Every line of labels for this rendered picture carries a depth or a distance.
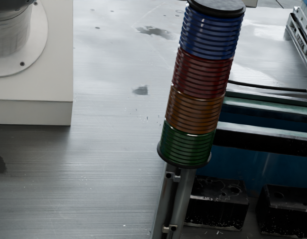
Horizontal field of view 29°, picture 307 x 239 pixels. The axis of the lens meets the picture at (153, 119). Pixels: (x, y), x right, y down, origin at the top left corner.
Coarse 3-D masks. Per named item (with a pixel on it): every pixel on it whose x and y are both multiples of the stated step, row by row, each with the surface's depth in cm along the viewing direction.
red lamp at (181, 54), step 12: (180, 48) 61; (180, 60) 61; (192, 60) 60; (204, 60) 60; (216, 60) 60; (228, 60) 61; (180, 72) 62; (192, 72) 61; (204, 72) 61; (216, 72) 61; (228, 72) 62; (180, 84) 62; (192, 84) 61; (204, 84) 61; (216, 84) 62; (204, 96) 62; (216, 96) 63
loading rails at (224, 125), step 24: (240, 96) 107; (264, 96) 107; (240, 120) 106; (264, 120) 106; (288, 120) 106; (216, 144) 96; (240, 144) 96; (264, 144) 96; (288, 144) 96; (216, 168) 99; (240, 168) 99; (264, 168) 99; (288, 168) 99
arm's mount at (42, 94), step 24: (48, 0) 112; (72, 0) 113; (48, 24) 111; (72, 24) 112; (48, 48) 110; (72, 48) 111; (24, 72) 108; (48, 72) 109; (72, 72) 110; (0, 96) 106; (24, 96) 107; (48, 96) 108; (72, 96) 109; (0, 120) 109; (24, 120) 110; (48, 120) 111
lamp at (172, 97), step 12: (168, 96) 66; (180, 96) 63; (192, 96) 62; (168, 108) 65; (180, 108) 63; (192, 108) 63; (204, 108) 63; (216, 108) 64; (168, 120) 65; (180, 120) 64; (192, 120) 63; (204, 120) 64; (216, 120) 65; (192, 132) 64; (204, 132) 65
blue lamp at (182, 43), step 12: (192, 12) 58; (192, 24) 59; (204, 24) 58; (216, 24) 58; (228, 24) 58; (240, 24) 60; (180, 36) 62; (192, 36) 59; (204, 36) 59; (216, 36) 58; (228, 36) 59; (192, 48) 60; (204, 48) 59; (216, 48) 59; (228, 48) 60
